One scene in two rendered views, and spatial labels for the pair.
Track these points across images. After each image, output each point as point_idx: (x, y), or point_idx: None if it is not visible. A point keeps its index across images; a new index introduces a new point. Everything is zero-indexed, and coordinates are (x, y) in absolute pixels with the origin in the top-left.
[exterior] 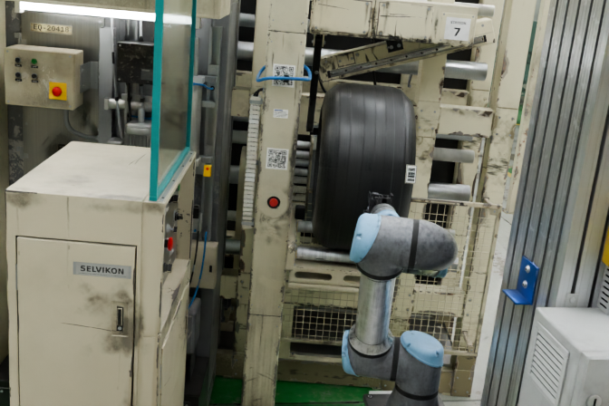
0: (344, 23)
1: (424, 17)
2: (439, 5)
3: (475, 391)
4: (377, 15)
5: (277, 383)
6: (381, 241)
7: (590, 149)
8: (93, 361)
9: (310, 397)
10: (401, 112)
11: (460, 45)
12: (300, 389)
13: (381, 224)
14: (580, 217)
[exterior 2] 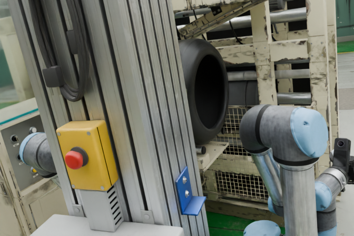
0: (174, 5)
1: None
2: None
3: (340, 232)
4: None
5: (212, 214)
6: (26, 153)
7: (31, 75)
8: (3, 208)
9: (225, 224)
10: (180, 55)
11: (244, 0)
12: (223, 219)
13: (28, 140)
14: (51, 137)
